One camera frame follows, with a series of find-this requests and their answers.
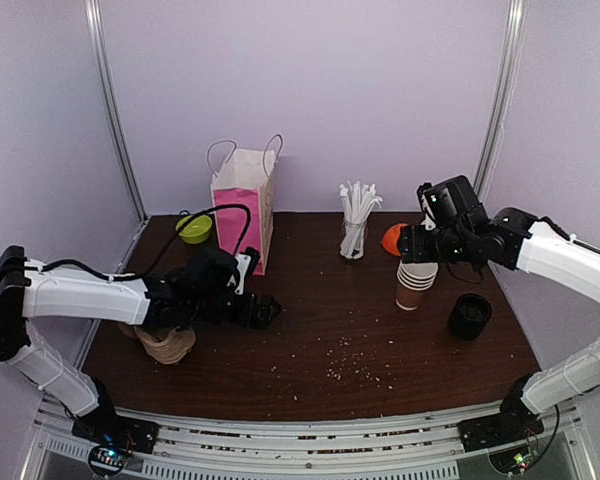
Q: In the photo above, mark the orange plastic bowl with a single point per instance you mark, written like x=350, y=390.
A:
x=390, y=239

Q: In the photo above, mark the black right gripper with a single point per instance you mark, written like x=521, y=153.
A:
x=411, y=243

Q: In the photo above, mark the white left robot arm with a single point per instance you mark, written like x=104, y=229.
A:
x=65, y=288

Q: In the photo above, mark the aluminium frame post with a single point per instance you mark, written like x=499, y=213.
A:
x=503, y=91
x=98, y=41

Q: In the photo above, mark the white pink paper bag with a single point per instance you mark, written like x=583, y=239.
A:
x=242, y=191

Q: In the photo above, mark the stack of brown paper cups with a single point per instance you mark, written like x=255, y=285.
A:
x=413, y=282

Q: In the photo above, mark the stack of pulp cup carriers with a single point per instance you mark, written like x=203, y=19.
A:
x=167, y=346

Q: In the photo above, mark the aluminium frame post left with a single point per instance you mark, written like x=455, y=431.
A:
x=98, y=41

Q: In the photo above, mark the stack of black cup lids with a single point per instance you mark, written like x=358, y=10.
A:
x=469, y=316

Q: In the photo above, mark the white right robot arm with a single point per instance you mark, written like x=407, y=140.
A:
x=551, y=277

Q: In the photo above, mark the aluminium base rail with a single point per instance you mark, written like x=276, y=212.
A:
x=418, y=446

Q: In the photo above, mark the glass jar of straws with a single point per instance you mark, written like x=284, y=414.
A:
x=358, y=201

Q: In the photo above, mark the green plastic bowl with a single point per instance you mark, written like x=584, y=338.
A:
x=194, y=230

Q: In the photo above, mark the aluminium frame post right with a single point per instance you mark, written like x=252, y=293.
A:
x=503, y=91

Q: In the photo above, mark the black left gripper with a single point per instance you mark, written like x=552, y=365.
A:
x=262, y=318

